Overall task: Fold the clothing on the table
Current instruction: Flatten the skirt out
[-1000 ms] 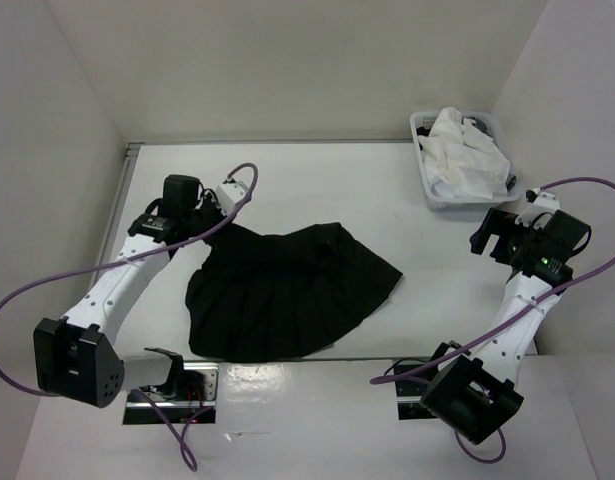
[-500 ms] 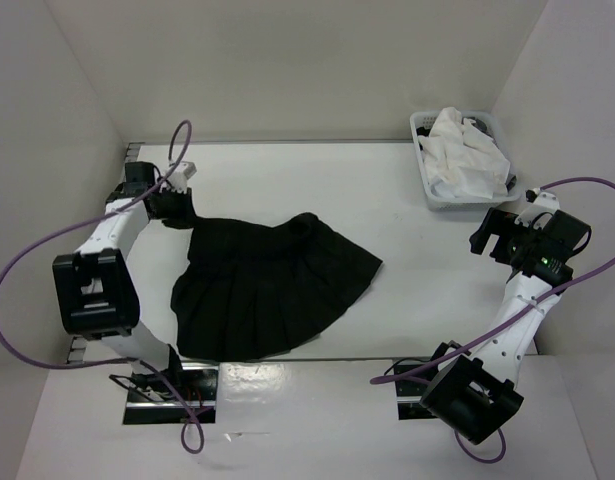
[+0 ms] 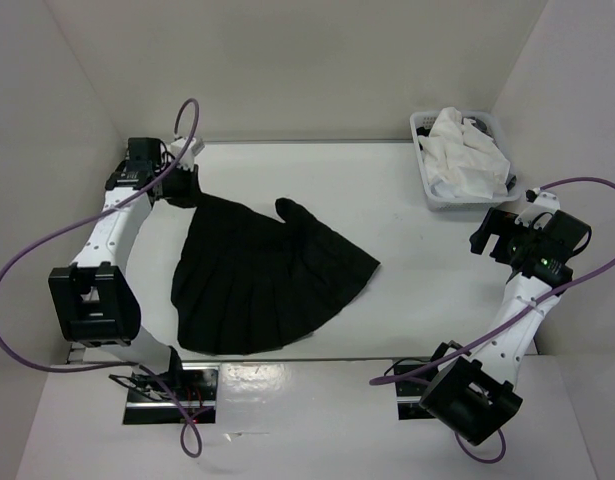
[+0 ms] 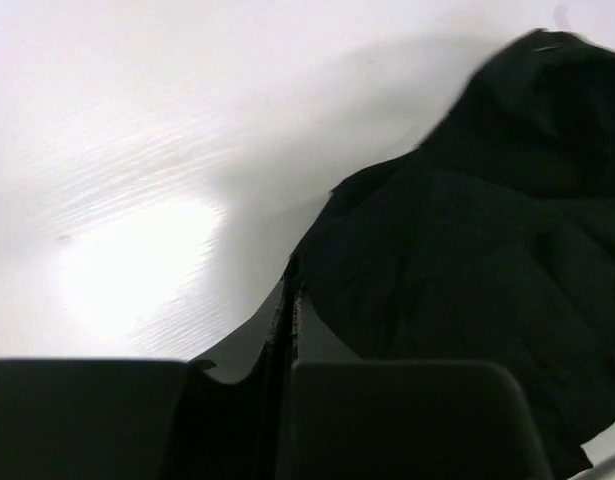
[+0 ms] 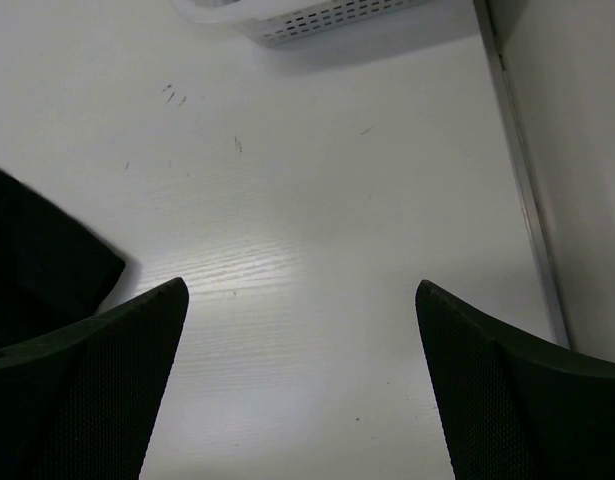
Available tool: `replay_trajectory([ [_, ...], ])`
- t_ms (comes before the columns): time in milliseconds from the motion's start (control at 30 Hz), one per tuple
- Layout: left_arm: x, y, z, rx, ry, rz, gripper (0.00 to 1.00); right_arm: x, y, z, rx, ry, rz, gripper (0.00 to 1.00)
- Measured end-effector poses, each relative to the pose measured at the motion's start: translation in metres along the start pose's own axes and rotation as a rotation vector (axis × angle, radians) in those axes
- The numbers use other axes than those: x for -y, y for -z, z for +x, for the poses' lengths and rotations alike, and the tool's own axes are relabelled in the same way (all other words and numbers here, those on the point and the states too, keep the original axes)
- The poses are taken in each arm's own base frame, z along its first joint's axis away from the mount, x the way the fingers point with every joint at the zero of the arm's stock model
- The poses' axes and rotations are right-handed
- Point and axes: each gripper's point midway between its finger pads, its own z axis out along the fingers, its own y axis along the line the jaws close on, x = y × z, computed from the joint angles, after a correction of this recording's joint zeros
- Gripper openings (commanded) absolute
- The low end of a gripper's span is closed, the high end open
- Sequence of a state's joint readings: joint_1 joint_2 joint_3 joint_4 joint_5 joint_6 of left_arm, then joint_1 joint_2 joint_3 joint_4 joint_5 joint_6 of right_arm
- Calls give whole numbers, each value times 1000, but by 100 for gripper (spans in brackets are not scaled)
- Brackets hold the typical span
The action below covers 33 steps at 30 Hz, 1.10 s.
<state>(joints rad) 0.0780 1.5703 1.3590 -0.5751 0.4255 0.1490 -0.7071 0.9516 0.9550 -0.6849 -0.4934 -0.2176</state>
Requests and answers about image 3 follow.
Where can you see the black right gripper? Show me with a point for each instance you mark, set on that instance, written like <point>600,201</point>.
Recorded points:
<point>497,222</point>

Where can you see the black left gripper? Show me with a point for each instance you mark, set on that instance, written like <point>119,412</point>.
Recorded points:
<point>192,190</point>

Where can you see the black pleated skirt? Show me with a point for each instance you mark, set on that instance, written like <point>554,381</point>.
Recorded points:
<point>246,283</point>

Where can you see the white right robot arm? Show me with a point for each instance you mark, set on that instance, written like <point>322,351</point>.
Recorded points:
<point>473,394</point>

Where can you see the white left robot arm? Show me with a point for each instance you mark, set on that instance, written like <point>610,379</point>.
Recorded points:
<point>94,303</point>

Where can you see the white crumpled skirt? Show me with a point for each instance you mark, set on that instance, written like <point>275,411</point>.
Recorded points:
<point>461,161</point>

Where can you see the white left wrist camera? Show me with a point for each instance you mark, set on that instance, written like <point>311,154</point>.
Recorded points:
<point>186,150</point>

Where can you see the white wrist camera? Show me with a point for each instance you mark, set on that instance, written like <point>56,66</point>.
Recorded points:
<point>186,150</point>
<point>539,203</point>

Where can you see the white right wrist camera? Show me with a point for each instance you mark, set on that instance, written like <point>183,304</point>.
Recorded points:
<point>539,203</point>

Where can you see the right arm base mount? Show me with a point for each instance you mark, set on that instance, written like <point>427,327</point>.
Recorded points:
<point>408,393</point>

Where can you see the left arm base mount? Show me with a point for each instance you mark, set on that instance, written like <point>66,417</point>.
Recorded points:
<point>147,403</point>

